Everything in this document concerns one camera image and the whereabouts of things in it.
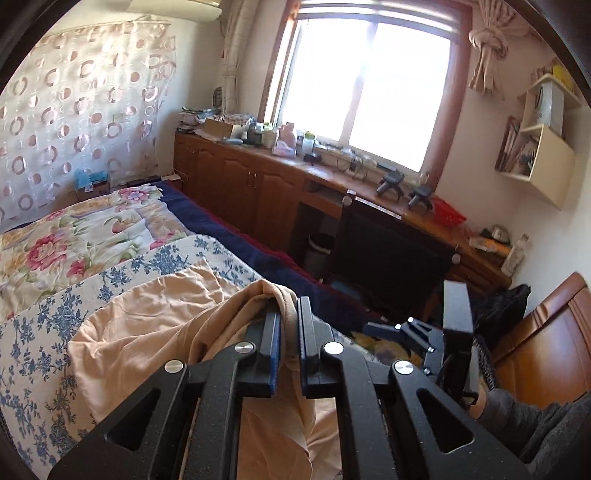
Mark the long wooden cabinet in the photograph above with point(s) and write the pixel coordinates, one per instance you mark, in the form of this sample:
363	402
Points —
240	184

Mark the person's right forearm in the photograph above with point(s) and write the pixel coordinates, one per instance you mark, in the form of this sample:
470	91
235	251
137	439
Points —
531	424

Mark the sheer circle-pattern curtain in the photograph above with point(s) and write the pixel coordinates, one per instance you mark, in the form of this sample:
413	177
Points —
69	115

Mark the white plastic bottle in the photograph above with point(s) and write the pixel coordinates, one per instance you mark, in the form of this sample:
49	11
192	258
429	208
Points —
513	258

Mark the pink tissue pack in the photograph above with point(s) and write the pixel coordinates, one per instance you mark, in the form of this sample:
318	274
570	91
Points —
284	148

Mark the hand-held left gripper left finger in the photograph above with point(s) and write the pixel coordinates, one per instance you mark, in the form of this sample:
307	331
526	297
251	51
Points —
275	364

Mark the red basket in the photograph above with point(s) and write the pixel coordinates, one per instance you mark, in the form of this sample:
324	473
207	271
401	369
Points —
448	212

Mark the small trash bin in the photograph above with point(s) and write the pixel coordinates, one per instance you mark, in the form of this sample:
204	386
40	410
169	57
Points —
319	254

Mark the navy blue blanket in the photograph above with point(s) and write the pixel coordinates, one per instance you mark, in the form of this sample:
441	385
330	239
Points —
221	230

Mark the blue floral bed sheet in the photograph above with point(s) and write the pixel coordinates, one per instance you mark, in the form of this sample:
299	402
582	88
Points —
46	332

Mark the black bag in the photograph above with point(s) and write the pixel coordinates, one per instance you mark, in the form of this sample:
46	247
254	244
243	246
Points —
503	309

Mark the teal tissue box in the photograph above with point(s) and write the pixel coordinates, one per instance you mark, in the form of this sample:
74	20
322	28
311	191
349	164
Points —
92	180

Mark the beige printed shirt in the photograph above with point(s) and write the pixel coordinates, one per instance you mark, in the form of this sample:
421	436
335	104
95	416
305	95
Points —
138	332

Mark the tied beige curtain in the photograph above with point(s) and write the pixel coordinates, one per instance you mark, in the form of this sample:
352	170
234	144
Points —
489	50

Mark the cream pink-flower blanket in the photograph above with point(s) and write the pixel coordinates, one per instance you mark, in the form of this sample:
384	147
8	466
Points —
69	240

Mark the cardboard box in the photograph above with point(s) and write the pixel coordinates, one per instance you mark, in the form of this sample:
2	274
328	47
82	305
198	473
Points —
221	128

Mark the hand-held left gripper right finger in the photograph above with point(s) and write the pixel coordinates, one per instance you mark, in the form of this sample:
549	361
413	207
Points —
303	364

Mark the cream wall shelf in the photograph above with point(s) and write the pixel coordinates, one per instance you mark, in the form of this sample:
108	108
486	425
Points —
549	157

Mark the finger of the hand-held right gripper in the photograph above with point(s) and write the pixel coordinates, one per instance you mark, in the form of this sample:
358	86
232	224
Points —
383	329
429	362

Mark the black handheld device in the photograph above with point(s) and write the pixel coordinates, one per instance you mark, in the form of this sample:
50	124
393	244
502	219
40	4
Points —
421	196
390	181

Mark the window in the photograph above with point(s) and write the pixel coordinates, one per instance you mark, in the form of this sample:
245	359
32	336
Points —
360	92

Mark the black chair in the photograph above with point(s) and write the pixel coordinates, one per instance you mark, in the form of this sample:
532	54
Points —
388	249

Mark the wooden headboard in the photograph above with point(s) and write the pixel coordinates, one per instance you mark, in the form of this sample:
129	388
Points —
545	341

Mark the white lace curtain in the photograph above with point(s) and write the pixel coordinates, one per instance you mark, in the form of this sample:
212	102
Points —
235	55

